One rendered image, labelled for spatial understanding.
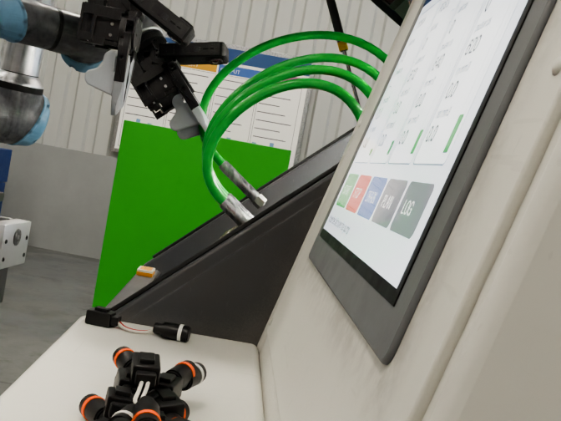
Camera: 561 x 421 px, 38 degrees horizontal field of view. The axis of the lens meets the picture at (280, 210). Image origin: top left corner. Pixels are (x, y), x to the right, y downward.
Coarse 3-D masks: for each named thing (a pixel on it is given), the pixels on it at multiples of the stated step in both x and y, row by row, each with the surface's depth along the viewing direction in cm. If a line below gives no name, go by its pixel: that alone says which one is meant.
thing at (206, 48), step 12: (168, 48) 137; (180, 48) 137; (192, 48) 137; (204, 48) 136; (216, 48) 136; (180, 60) 139; (192, 60) 139; (204, 60) 138; (216, 60) 138; (228, 60) 139
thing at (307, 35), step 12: (288, 36) 134; (300, 36) 134; (312, 36) 134; (324, 36) 134; (336, 36) 134; (348, 36) 135; (252, 48) 134; (264, 48) 134; (372, 48) 135; (240, 60) 134; (384, 60) 135; (228, 72) 134; (216, 84) 134; (204, 96) 134; (204, 108) 134; (204, 132) 135; (216, 156) 135
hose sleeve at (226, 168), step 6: (228, 162) 136; (222, 168) 135; (228, 168) 135; (234, 168) 136; (228, 174) 135; (234, 174) 135; (234, 180) 135; (240, 180) 135; (246, 180) 136; (240, 186) 135; (246, 186) 135; (252, 186) 136; (246, 192) 135; (252, 192) 135; (252, 198) 136
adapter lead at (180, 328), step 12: (96, 312) 95; (108, 312) 95; (96, 324) 95; (108, 324) 95; (120, 324) 95; (156, 324) 95; (168, 324) 95; (180, 324) 95; (168, 336) 95; (180, 336) 94
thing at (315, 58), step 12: (288, 60) 126; (300, 60) 126; (312, 60) 126; (324, 60) 127; (336, 60) 127; (348, 60) 127; (360, 60) 127; (264, 72) 126; (276, 72) 126; (372, 72) 127; (228, 96) 127; (240, 204) 127; (252, 216) 127
